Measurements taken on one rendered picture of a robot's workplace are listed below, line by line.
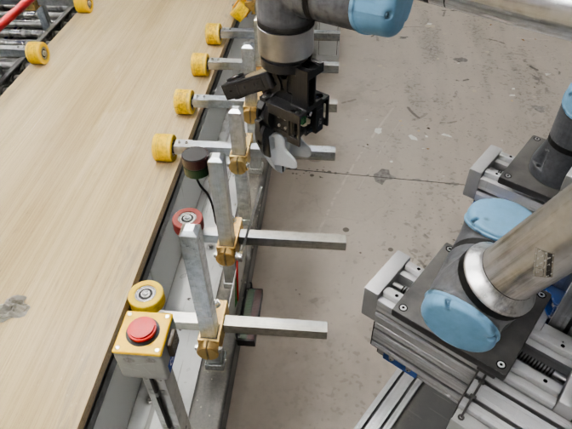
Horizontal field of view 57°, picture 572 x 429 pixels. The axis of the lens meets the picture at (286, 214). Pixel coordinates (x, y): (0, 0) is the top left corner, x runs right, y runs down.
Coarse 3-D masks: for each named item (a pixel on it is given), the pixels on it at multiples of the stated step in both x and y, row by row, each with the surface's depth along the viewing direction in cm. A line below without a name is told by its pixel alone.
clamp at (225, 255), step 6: (234, 222) 140; (240, 222) 140; (234, 228) 139; (240, 228) 140; (234, 240) 135; (216, 246) 134; (222, 246) 134; (228, 246) 134; (234, 246) 134; (216, 252) 135; (222, 252) 133; (228, 252) 133; (234, 252) 134; (216, 258) 134; (222, 258) 134; (228, 258) 133; (234, 258) 134; (222, 264) 135; (228, 264) 135
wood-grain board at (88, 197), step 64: (128, 0) 243; (192, 0) 242; (64, 64) 199; (128, 64) 198; (0, 128) 169; (64, 128) 168; (128, 128) 168; (192, 128) 168; (0, 192) 146; (64, 192) 145; (128, 192) 145; (0, 256) 129; (64, 256) 128; (128, 256) 128; (64, 320) 115; (0, 384) 104; (64, 384) 104
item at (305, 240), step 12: (204, 228) 140; (216, 228) 140; (204, 240) 140; (216, 240) 140; (240, 240) 139; (252, 240) 138; (264, 240) 138; (276, 240) 137; (288, 240) 137; (300, 240) 137; (312, 240) 136; (324, 240) 136; (336, 240) 136
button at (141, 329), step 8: (136, 320) 75; (144, 320) 75; (152, 320) 75; (128, 328) 74; (136, 328) 74; (144, 328) 74; (152, 328) 74; (136, 336) 73; (144, 336) 73; (152, 336) 74
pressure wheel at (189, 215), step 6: (180, 210) 139; (186, 210) 139; (192, 210) 138; (198, 210) 139; (174, 216) 137; (180, 216) 137; (186, 216) 136; (192, 216) 137; (198, 216) 137; (174, 222) 135; (180, 222) 136; (186, 222) 136; (192, 222) 135; (198, 222) 135; (174, 228) 136; (180, 228) 134
